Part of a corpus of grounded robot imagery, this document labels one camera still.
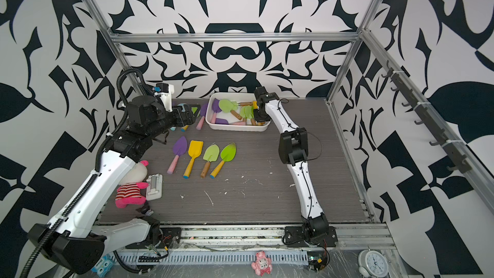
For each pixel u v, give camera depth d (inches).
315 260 28.0
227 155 38.0
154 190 33.4
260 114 36.9
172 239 29.1
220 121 43.0
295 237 29.3
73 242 14.9
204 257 28.1
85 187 16.2
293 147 26.8
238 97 45.6
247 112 44.0
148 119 20.4
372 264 26.1
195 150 38.1
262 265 26.0
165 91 23.8
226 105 45.5
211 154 38.0
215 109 45.1
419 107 23.0
